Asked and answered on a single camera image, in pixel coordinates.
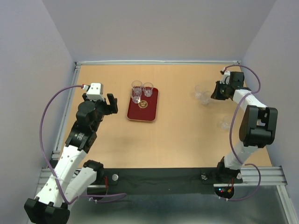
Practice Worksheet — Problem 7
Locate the clear glass corner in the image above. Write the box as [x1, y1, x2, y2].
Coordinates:
[200, 91, 212, 105]

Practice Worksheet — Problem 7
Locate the clear glass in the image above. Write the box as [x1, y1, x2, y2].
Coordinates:
[142, 82, 154, 97]
[194, 84, 206, 100]
[218, 116, 232, 131]
[131, 80, 142, 95]
[131, 90, 142, 104]

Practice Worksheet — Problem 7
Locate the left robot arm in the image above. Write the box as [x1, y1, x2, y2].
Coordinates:
[24, 93, 118, 224]

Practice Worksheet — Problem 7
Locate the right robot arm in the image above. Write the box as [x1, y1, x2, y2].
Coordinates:
[211, 71, 278, 182]

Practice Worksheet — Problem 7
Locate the red lacquer tray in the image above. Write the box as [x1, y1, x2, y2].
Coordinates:
[127, 88, 158, 122]

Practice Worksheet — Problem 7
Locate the black base mat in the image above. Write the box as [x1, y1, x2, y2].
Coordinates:
[77, 167, 243, 196]

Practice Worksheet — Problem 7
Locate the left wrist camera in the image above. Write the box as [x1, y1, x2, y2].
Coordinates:
[82, 83, 104, 101]

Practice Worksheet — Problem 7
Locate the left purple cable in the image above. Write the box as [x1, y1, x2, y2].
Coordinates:
[39, 84, 128, 203]

